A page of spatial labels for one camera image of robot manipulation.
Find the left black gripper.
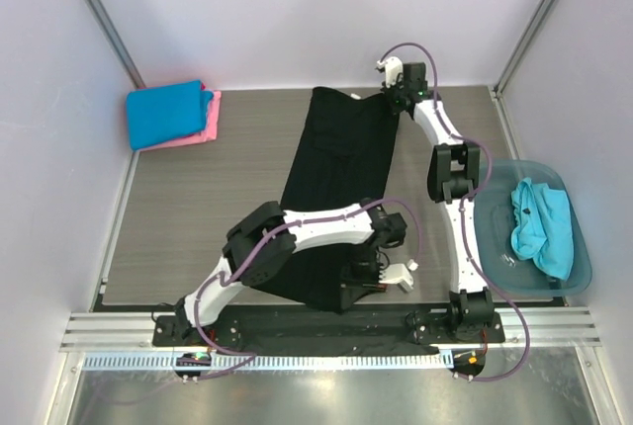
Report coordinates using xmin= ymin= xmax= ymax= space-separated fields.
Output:
xmin=339 ymin=243 xmax=387 ymax=310

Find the black t shirt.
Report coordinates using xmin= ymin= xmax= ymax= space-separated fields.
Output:
xmin=257 ymin=87 xmax=400 ymax=313

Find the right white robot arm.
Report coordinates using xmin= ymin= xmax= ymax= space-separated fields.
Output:
xmin=377 ymin=56 xmax=495 ymax=343

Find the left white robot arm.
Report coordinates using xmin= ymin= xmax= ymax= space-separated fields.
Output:
xmin=174 ymin=200 xmax=407 ymax=346

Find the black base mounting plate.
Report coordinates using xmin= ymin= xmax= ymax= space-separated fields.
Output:
xmin=151 ymin=302 xmax=505 ymax=358

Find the translucent blue plastic bin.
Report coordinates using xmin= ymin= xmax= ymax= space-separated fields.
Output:
xmin=474 ymin=159 xmax=592 ymax=298

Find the crumpled light blue t shirt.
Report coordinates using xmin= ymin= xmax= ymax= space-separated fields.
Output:
xmin=510 ymin=177 xmax=575 ymax=281

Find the folded pink t shirt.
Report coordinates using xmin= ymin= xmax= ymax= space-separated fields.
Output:
xmin=143 ymin=91 xmax=222 ymax=151

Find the folded blue t shirt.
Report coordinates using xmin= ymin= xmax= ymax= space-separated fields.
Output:
xmin=125 ymin=80 xmax=214 ymax=151

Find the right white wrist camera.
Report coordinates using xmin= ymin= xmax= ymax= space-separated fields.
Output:
xmin=376 ymin=56 xmax=404 ymax=88

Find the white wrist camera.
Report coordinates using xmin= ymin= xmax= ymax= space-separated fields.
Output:
xmin=379 ymin=259 xmax=418 ymax=293
xmin=376 ymin=56 xmax=404 ymax=88

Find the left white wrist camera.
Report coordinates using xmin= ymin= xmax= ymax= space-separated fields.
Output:
xmin=379 ymin=259 xmax=418 ymax=293

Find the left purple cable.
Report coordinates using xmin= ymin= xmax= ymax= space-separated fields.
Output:
xmin=195 ymin=197 xmax=421 ymax=380

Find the aluminium frame rail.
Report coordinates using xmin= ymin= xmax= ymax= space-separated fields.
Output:
xmin=59 ymin=307 xmax=601 ymax=352

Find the right aluminium corner post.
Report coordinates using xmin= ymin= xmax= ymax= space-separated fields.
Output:
xmin=493 ymin=0 xmax=558 ymax=96

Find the aluminium corner post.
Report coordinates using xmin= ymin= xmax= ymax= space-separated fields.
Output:
xmin=84 ymin=0 xmax=145 ymax=89
xmin=493 ymin=0 xmax=558 ymax=96

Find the white slotted cable duct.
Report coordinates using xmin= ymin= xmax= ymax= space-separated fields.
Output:
xmin=83 ymin=350 xmax=454 ymax=372

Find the left aluminium corner post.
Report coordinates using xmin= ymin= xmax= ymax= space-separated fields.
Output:
xmin=84 ymin=0 xmax=145 ymax=89

